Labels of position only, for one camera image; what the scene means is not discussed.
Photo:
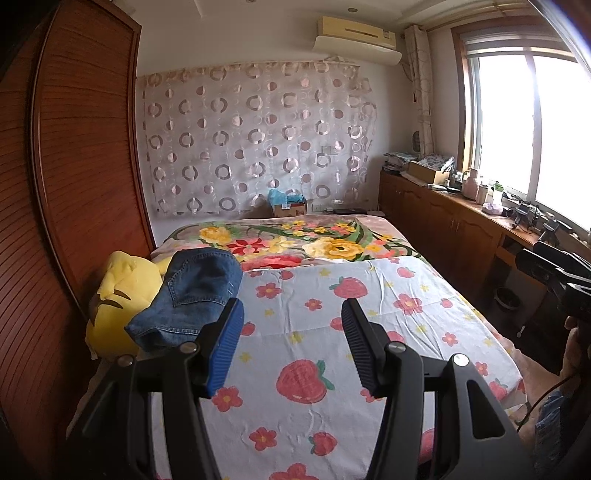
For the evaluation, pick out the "white air conditioner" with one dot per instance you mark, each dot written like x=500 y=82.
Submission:
x=355 y=41

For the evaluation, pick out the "black trash bin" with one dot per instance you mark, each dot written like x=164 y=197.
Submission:
x=508 y=304

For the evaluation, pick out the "stack of papers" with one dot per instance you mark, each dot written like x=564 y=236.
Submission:
x=398 y=161

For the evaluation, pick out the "strawberry print bed sheet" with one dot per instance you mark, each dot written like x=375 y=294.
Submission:
x=369 y=286

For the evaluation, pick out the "floral blanket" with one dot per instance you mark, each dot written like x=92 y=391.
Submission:
x=286 y=240

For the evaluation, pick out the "open cardboard box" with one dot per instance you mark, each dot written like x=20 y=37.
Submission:
x=427 y=171

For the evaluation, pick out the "blue denim cloth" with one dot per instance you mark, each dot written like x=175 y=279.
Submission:
x=551 y=424

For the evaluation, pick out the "window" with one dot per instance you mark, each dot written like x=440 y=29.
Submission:
x=521 y=124

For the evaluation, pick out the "person's right hand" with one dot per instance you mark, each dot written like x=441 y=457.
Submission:
x=581 y=350

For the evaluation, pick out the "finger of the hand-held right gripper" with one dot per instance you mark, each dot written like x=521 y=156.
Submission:
x=538 y=267
x=568 y=257

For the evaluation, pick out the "beige bed mattress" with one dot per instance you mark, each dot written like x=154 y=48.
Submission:
x=90 y=406

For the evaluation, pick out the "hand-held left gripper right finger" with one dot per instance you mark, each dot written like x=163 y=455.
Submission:
x=362 y=346

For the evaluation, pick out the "bottles on cabinet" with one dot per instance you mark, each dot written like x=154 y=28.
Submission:
x=470 y=184

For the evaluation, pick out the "blue denim pants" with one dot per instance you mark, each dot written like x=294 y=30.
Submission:
x=194 y=290

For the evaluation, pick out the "circle pattern wall curtain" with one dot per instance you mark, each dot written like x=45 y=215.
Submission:
x=254 y=138

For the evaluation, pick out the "yellow plush toy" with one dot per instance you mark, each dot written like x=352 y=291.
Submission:
x=120 y=295

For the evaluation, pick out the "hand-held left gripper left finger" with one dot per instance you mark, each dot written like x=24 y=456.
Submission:
x=226 y=346

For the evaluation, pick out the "long wooden cabinet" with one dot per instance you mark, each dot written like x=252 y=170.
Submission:
x=443 y=226

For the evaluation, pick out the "purple pouch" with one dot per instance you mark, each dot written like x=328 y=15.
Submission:
x=492 y=209

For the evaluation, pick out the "small cardboard box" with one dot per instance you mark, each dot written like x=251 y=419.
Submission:
x=290 y=210

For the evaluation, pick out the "tied window curtain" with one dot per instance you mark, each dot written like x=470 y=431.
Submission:
x=421 y=92

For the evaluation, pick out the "green capped bottle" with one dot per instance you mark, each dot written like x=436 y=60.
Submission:
x=497 y=194

